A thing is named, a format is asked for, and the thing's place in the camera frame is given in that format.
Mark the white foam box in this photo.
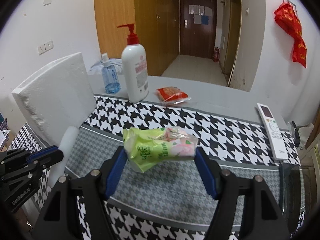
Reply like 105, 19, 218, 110
12, 52, 97, 140

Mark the dark brown door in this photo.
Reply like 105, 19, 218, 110
179, 0, 217, 59

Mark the white foam strip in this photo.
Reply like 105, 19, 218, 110
48, 126, 80, 188

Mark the red snack packet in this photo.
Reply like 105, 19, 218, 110
155, 86, 192, 107

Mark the red plastic bag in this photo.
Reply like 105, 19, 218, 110
274, 2, 307, 68

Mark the white lotion pump bottle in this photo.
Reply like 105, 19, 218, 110
117, 24, 150, 103

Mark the white remote control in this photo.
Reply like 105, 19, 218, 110
257, 103, 289, 161

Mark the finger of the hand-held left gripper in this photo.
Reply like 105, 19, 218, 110
25, 147, 64, 170

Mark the blue spray bottle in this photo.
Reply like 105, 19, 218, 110
101, 53, 122, 94

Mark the wooden wardrobe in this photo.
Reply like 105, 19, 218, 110
93, 0, 180, 77

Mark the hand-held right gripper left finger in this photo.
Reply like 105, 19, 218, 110
35, 145, 127, 240

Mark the houndstooth tablecloth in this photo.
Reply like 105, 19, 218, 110
10, 94, 307, 240

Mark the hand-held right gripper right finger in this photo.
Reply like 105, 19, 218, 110
194, 147, 290, 240

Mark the green snack packet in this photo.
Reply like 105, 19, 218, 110
122, 127, 198, 173

